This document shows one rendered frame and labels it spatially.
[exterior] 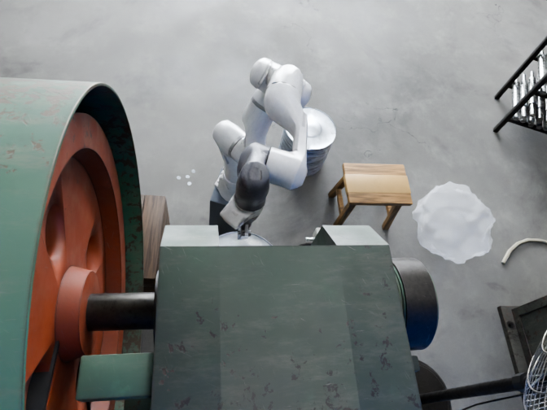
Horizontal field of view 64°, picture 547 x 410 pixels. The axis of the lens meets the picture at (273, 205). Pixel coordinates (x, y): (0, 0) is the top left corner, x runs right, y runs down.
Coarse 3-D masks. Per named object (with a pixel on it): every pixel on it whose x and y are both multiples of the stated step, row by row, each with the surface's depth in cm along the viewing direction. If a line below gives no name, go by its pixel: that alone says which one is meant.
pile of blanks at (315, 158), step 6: (282, 132) 246; (282, 138) 246; (288, 138) 237; (282, 144) 248; (288, 144) 241; (330, 144) 240; (288, 150) 245; (312, 150) 236; (318, 150) 238; (324, 150) 240; (312, 156) 241; (318, 156) 243; (324, 156) 248; (312, 162) 247; (318, 162) 249; (312, 168) 255; (318, 168) 259; (312, 174) 261
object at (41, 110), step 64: (0, 128) 51; (64, 128) 52; (128, 128) 97; (0, 192) 45; (128, 192) 113; (0, 256) 42; (128, 256) 119; (0, 320) 41; (0, 384) 40; (128, 384) 62
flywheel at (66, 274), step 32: (96, 128) 83; (64, 160) 64; (96, 160) 87; (64, 192) 75; (96, 192) 97; (64, 224) 76; (96, 224) 98; (64, 256) 76; (96, 256) 99; (64, 288) 73; (96, 288) 84; (32, 320) 62; (64, 320) 72; (32, 352) 62; (64, 352) 73; (96, 352) 99; (64, 384) 76
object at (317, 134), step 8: (304, 112) 247; (312, 112) 247; (320, 112) 248; (312, 120) 244; (320, 120) 246; (328, 120) 246; (312, 128) 241; (320, 128) 242; (328, 128) 244; (288, 136) 237; (312, 136) 239; (320, 136) 240; (328, 136) 241; (312, 144) 237; (320, 144) 238; (328, 144) 239
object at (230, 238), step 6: (222, 234) 150; (228, 234) 151; (234, 234) 151; (252, 234) 152; (222, 240) 150; (228, 240) 150; (234, 240) 150; (240, 240) 151; (246, 240) 151; (252, 240) 151; (258, 240) 152; (264, 240) 152
